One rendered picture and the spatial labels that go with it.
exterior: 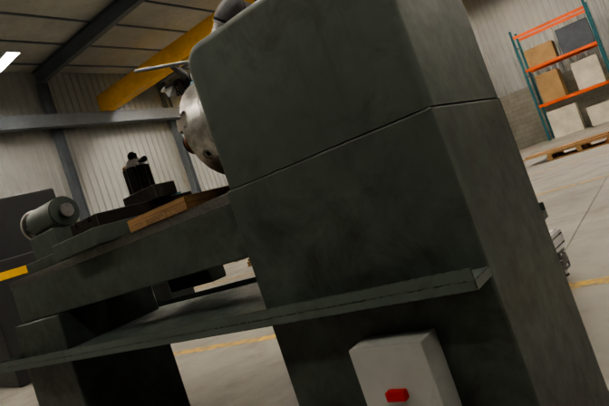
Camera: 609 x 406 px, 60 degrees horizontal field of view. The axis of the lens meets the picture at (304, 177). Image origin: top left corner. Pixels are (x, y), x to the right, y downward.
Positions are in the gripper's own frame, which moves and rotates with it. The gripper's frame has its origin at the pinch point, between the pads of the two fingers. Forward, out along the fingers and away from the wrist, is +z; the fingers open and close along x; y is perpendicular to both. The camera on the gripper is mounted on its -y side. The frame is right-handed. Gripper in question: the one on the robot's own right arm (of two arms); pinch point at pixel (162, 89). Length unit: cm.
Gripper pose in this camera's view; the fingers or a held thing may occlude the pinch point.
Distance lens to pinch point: 289.2
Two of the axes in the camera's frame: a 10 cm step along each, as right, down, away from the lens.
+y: 3.8, 9.2, 0.7
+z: -8.7, 3.3, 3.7
